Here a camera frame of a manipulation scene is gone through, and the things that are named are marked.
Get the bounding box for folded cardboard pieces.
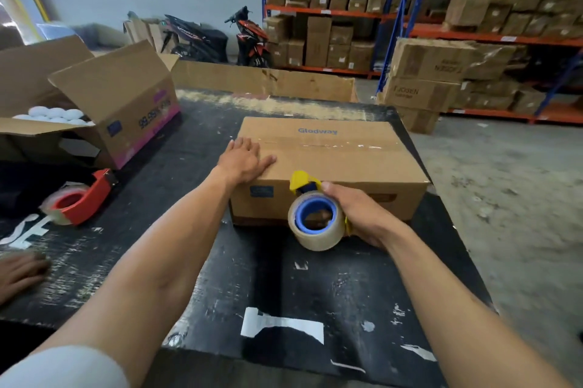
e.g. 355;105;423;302
122;11;179;54

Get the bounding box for row of shelved cardboard boxes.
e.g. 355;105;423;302
264;14;377;72

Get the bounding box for flat brown cardboard sheet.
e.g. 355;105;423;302
170;59;360;104

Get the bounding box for brown cardboard box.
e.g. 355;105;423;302
229;116;431;227

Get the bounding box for person's right forearm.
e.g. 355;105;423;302
380;224;574;388

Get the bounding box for open cardboard box pink stripe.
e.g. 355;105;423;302
0;35;182;171

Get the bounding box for wide blue orange shelf rack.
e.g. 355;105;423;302
376;0;583;125

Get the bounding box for person's right hand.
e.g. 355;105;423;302
321;181;407;250

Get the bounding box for long printed cardboard box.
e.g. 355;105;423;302
377;76;461;113

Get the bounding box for row of crumpled cardboard boxes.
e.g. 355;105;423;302
452;43;548;116

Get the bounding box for large printed cardboard box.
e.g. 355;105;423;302
389;38;477;84

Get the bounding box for yellow blue tape dispenser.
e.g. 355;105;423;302
287;170;352;252

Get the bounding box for white sleeve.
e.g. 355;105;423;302
0;345;131;388

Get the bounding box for person's left hand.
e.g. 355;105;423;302
214;137;278;188

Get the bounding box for red tape dispenser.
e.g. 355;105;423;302
39;168;119;227

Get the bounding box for red black motorcycle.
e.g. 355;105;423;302
224;5;274;69

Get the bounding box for small plain cardboard box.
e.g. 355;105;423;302
395;105;441;135

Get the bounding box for person's left forearm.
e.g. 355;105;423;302
32;167;243;388

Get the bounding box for narrow blue orange shelf rack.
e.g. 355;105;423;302
260;0;413;79

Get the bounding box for group of white round items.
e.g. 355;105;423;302
12;105;95;127

